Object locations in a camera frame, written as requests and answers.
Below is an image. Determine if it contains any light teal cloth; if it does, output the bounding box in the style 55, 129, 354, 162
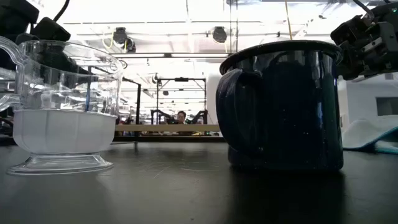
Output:
341, 114, 398, 156

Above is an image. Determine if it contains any clear plastic cup with handle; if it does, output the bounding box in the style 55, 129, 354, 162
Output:
0, 35, 124, 176

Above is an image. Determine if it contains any wooden shelf with black frame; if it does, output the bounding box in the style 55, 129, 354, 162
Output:
85, 65, 221, 147

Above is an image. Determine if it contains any black ceiling cable reel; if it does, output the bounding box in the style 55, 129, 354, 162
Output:
211, 26, 228, 44
112, 27, 128, 44
124, 37, 137, 54

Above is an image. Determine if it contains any yellow hanging cable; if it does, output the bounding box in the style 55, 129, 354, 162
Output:
284, 0, 294, 40

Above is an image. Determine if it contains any seated person with glasses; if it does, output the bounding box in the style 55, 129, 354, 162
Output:
175, 110, 188, 125

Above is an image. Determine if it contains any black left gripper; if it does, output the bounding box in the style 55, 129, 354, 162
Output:
30, 17, 72, 42

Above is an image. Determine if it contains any dark wall window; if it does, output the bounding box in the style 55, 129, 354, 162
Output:
376, 96, 398, 117

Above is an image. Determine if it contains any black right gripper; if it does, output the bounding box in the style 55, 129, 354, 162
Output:
330, 14, 398, 81

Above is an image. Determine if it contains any dark blue enamel mug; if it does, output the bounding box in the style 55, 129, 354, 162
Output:
215, 39, 345, 171

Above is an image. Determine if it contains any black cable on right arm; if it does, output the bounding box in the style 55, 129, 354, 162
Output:
353, 0, 374, 18

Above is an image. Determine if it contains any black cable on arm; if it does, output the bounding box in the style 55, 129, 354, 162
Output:
53, 0, 71, 22
353, 0, 374, 18

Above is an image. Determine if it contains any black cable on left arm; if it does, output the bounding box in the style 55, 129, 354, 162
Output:
53, 0, 71, 22

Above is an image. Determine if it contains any long ceiling light strip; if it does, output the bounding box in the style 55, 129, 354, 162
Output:
108, 52, 230, 58

